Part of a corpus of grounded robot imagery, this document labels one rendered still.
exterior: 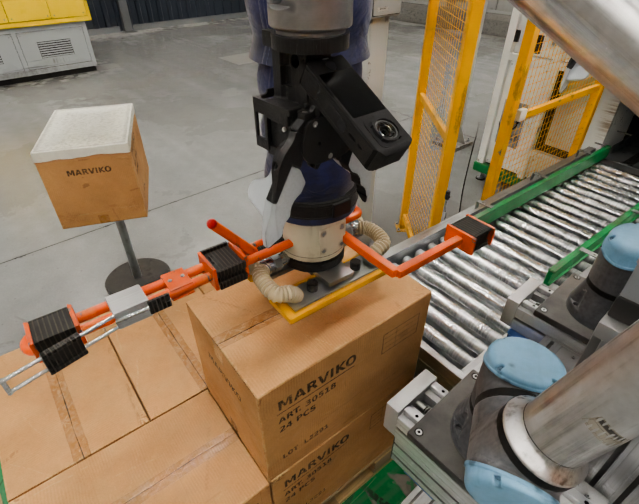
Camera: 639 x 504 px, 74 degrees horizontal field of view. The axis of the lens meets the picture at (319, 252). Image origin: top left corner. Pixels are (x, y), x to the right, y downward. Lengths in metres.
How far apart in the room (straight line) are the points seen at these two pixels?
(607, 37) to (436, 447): 0.68
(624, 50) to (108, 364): 1.66
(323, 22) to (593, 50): 0.25
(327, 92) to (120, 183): 1.96
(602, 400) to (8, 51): 8.00
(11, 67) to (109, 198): 5.92
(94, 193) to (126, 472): 1.34
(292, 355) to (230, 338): 0.17
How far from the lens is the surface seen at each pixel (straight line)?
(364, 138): 0.37
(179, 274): 0.97
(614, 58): 0.50
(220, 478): 1.41
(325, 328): 1.16
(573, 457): 0.61
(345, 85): 0.40
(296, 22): 0.39
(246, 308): 1.23
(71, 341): 0.90
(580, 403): 0.56
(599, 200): 3.02
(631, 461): 0.98
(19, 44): 8.13
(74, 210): 2.39
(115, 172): 2.27
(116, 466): 1.51
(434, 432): 0.90
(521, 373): 0.72
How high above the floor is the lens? 1.79
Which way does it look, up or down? 37 degrees down
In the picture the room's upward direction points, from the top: straight up
